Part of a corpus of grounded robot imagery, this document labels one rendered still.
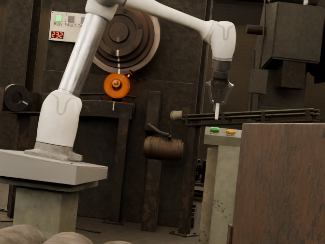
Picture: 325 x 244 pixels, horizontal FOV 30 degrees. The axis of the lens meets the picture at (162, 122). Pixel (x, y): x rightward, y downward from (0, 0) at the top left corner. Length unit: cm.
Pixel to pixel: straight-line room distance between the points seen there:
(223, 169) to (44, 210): 86
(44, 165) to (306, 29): 586
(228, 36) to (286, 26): 507
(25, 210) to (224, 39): 111
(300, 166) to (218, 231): 211
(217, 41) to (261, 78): 497
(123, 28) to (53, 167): 145
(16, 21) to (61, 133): 411
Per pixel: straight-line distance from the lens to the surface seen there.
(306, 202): 72
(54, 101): 251
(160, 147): 340
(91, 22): 276
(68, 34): 384
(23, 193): 251
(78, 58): 273
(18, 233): 93
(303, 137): 76
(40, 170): 232
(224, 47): 269
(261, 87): 764
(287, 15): 776
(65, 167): 228
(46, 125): 250
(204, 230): 300
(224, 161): 282
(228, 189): 283
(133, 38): 355
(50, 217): 248
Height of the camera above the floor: 60
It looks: level
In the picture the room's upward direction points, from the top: 6 degrees clockwise
